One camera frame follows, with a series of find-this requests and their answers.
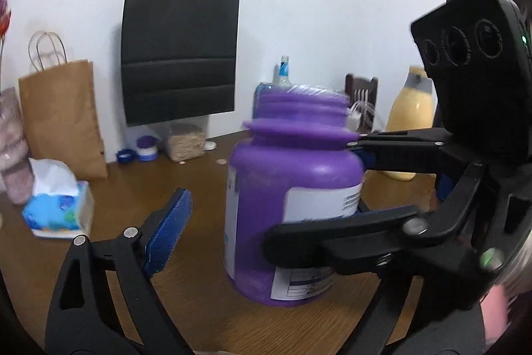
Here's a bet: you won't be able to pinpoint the blue jar lid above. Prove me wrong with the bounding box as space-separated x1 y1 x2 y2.
115 149 137 164

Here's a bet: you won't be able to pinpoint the yellow glass cup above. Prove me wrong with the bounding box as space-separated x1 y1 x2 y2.
380 65 438 182

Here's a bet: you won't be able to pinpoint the small blue white jar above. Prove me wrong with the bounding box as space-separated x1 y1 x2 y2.
136 135 159 162

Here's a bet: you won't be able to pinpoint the pink textured vase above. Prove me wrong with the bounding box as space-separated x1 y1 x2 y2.
1 88 34 205

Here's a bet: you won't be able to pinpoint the white round lid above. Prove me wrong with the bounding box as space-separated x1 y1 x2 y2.
204 140 216 151

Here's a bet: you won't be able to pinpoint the blue drink can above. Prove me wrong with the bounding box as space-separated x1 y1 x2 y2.
252 82 274 119

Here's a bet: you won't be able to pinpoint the purple plastic jar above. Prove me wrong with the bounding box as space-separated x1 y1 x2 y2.
224 85 364 307

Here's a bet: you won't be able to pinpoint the dried pink flowers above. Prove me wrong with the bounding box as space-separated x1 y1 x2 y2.
0 0 11 43

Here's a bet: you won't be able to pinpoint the brown paper bag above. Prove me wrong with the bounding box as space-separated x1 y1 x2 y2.
17 30 110 181

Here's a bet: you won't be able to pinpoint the clear bottle blue cap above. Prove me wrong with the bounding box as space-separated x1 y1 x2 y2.
273 56 292 88

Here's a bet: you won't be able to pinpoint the blue tissue box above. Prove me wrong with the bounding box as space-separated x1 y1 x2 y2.
23 159 95 240

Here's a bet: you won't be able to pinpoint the clear jar with grains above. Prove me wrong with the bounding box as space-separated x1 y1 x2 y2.
165 123 205 162

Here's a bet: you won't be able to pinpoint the black paper bag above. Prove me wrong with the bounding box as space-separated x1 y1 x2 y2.
120 0 240 126

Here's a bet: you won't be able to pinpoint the dark wooden chair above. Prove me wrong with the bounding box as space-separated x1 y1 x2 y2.
344 74 379 132

